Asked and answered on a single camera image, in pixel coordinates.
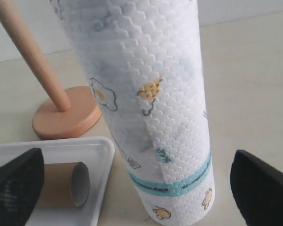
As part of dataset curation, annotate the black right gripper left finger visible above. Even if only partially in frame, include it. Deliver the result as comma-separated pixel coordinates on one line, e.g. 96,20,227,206
0,148,44,226

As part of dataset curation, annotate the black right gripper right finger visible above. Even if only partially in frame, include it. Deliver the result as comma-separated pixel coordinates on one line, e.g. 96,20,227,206
230,150,283,226

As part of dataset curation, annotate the brown cardboard tube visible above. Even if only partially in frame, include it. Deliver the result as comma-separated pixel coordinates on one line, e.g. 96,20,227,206
36,161,90,208

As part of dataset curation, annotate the printed white paper towel roll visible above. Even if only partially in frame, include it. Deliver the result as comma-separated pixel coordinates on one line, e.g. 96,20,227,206
51,0,215,226

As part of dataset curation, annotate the wooden paper towel holder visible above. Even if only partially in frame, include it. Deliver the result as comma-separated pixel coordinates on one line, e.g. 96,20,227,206
0,0,101,140

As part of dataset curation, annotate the white plastic tray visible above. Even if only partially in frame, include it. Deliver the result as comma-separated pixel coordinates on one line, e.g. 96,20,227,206
0,137,115,226

